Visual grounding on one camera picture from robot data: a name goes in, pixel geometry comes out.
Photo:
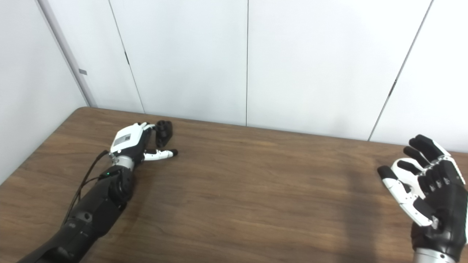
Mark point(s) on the white and black left hand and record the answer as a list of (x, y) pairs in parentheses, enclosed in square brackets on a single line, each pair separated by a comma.
[(128, 140)]

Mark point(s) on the grey wall post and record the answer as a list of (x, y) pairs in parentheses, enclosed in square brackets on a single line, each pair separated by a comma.
[(65, 51)]

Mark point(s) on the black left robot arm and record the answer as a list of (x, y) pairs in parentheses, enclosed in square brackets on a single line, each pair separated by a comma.
[(91, 215)]

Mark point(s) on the white and black right hand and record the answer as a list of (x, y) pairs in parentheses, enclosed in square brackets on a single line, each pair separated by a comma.
[(449, 204)]

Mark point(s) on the black flanged holder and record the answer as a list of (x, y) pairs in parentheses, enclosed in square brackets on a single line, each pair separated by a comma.
[(163, 133)]

